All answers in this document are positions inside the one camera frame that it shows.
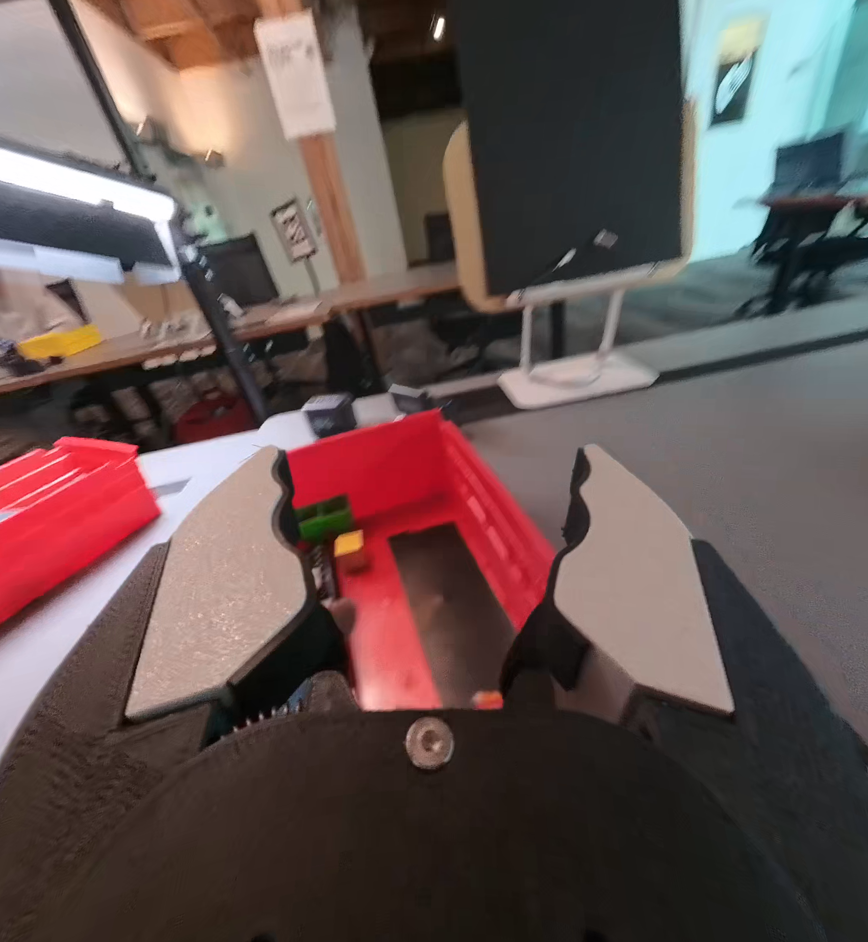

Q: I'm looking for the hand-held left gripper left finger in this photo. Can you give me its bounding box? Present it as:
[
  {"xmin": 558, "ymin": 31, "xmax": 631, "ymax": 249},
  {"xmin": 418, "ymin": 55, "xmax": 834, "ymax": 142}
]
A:
[{"xmin": 122, "ymin": 446, "xmax": 319, "ymax": 724}]

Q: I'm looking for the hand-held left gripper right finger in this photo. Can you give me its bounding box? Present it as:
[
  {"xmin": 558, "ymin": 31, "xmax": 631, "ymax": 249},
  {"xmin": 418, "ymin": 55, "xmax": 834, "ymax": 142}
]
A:
[{"xmin": 552, "ymin": 443, "xmax": 737, "ymax": 722}]

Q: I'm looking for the red plastic bin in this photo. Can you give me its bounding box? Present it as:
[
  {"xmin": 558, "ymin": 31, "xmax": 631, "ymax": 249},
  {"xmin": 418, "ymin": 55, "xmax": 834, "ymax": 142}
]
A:
[
  {"xmin": 0, "ymin": 436, "xmax": 161, "ymax": 649},
  {"xmin": 285, "ymin": 408, "xmax": 559, "ymax": 711}
]

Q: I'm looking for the green plastic block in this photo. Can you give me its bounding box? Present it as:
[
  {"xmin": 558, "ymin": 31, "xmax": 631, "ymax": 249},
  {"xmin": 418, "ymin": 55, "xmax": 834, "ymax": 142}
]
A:
[{"xmin": 294, "ymin": 495, "xmax": 353, "ymax": 542}]

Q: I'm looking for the red bag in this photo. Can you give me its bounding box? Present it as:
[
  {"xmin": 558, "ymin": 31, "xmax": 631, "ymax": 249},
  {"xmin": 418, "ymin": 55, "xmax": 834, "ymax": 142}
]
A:
[{"xmin": 177, "ymin": 397, "xmax": 258, "ymax": 444}]

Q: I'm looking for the white stand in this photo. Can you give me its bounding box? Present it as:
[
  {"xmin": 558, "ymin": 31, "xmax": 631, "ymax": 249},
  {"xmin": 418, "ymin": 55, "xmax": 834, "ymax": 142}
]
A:
[{"xmin": 499, "ymin": 283, "xmax": 659, "ymax": 409}]

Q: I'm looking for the black tripod stand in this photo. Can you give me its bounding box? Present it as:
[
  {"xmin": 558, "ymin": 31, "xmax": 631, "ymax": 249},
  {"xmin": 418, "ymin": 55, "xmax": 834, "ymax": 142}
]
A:
[{"xmin": 177, "ymin": 221, "xmax": 269, "ymax": 420}]

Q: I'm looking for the yellow plastic bin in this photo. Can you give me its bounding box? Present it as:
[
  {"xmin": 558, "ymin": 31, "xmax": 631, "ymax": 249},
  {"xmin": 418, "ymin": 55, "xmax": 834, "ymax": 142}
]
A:
[{"xmin": 18, "ymin": 324, "xmax": 104, "ymax": 362}]

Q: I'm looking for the black monitor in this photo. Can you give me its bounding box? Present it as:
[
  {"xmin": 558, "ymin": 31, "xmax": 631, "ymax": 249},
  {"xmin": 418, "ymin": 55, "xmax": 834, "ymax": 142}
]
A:
[{"xmin": 199, "ymin": 234, "xmax": 281, "ymax": 306}]

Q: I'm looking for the wooden desk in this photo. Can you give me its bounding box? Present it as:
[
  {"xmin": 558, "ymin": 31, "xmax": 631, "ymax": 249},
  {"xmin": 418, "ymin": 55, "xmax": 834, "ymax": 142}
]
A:
[
  {"xmin": 0, "ymin": 261, "xmax": 464, "ymax": 398},
  {"xmin": 761, "ymin": 180, "xmax": 868, "ymax": 310}
]

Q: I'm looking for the small framed sign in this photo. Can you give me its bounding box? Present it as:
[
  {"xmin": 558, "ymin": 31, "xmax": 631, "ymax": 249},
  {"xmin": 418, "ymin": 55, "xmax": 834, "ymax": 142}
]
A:
[{"xmin": 271, "ymin": 197, "xmax": 317, "ymax": 262}]

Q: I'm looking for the studio light panel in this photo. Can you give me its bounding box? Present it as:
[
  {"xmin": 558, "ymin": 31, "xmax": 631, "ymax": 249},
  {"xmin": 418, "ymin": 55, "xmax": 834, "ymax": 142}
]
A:
[{"xmin": 0, "ymin": 129, "xmax": 185, "ymax": 284}]

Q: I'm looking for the black wooden-edged board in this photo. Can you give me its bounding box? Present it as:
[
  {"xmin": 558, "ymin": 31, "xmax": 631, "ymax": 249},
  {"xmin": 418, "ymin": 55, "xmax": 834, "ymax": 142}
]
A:
[{"xmin": 443, "ymin": 0, "xmax": 698, "ymax": 314}]

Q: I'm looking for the white paper notice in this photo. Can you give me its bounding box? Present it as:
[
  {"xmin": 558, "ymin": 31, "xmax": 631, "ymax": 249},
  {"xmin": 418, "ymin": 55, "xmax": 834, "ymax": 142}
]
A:
[{"xmin": 254, "ymin": 9, "xmax": 337, "ymax": 141}]

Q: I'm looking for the black wall poster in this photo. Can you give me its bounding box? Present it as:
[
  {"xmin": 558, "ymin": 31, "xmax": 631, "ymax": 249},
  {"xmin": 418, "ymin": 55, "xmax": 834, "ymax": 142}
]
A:
[{"xmin": 710, "ymin": 18, "xmax": 762, "ymax": 126}]

